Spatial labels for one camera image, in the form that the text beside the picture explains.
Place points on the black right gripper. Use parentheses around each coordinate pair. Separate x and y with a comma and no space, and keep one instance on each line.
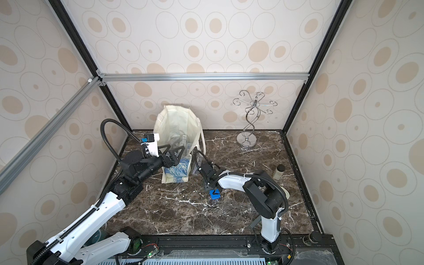
(202,164)

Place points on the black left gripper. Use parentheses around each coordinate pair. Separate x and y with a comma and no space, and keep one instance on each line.
(174,160)

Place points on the blue compass case front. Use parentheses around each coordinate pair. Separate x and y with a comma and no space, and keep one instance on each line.
(215,194)

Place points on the Starry Night canvas tote bag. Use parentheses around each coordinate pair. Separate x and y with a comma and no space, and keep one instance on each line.
(179,126)

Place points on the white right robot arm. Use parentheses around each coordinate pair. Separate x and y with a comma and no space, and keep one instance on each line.
(267,197)

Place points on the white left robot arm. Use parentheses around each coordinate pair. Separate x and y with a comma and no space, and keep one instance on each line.
(69,246)

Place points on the chrome jewelry stand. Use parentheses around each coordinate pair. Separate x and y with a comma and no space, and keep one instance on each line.
(246,138)

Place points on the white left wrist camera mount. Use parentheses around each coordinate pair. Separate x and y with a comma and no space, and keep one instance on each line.
(150,143)

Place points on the white spatula black handle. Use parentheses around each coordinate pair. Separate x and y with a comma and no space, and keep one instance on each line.
(255,222)

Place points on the aluminium frame rail back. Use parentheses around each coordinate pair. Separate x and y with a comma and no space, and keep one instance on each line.
(205,77)

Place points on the aluminium frame rail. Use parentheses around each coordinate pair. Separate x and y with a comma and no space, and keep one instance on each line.
(205,77)
(12,170)

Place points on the aluminium frame rail left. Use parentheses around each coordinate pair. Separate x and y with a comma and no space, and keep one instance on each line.
(12,170)

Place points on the black corner frame post left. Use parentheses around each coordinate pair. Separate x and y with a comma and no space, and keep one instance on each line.
(72,32)

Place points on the black corner frame post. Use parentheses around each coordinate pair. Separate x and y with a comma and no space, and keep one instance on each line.
(335,25)
(72,32)

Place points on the black corner frame post right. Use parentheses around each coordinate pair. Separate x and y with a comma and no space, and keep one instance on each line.
(335,25)

